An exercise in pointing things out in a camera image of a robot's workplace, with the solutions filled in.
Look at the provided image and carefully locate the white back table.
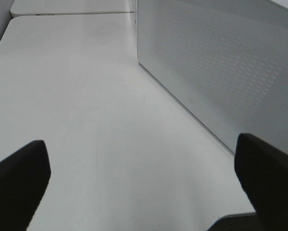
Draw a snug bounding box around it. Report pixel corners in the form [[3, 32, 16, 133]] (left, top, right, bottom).
[[10, 0, 137, 17]]

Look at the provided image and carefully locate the white microwave door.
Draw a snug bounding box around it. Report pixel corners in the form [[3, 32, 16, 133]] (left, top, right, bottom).
[[137, 0, 288, 154]]

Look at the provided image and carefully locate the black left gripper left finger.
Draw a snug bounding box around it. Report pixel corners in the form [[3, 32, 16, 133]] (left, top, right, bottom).
[[0, 140, 51, 231]]

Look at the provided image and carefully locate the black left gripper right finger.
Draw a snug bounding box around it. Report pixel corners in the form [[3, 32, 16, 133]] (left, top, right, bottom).
[[234, 133, 288, 231]]

